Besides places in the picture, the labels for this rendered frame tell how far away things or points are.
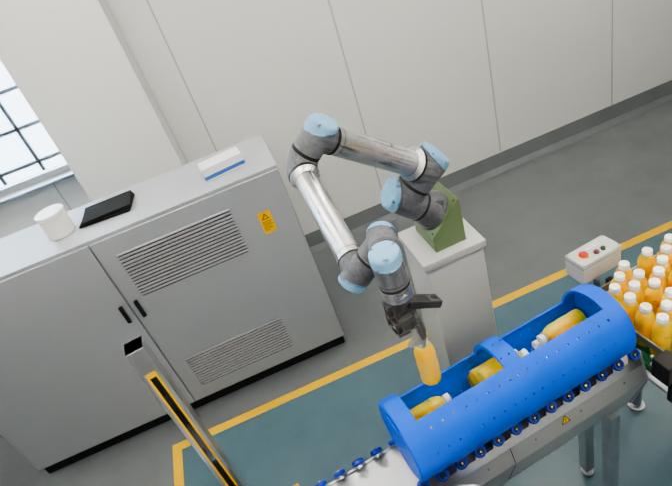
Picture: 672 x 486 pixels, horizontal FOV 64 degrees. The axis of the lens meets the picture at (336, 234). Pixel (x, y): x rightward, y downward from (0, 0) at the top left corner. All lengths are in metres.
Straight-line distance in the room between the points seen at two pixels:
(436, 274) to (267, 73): 2.18
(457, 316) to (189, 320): 1.59
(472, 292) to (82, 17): 2.70
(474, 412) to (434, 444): 0.16
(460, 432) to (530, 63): 3.70
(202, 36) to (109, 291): 1.83
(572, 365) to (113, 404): 2.78
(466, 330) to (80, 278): 2.06
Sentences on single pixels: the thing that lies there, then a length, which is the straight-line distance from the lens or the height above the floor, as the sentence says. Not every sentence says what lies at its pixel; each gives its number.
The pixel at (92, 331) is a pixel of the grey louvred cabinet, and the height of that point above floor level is 0.93.
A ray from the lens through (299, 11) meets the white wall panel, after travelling 4.09.
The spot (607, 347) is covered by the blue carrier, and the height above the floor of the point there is 1.14.
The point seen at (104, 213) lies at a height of 1.48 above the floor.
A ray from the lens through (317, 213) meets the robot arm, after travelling 1.80.
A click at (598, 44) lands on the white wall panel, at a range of 5.38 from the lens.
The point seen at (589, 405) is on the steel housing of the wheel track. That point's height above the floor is 0.88.
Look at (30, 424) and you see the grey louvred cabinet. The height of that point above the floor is 0.48.
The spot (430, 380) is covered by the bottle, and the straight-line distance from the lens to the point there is 1.80.
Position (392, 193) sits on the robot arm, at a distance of 2.37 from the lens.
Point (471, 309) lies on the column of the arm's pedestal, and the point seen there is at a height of 0.71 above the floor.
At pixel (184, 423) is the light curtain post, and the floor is 1.35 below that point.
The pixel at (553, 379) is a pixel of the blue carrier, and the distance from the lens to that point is 1.95.
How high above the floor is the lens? 2.69
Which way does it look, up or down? 34 degrees down
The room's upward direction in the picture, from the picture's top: 20 degrees counter-clockwise
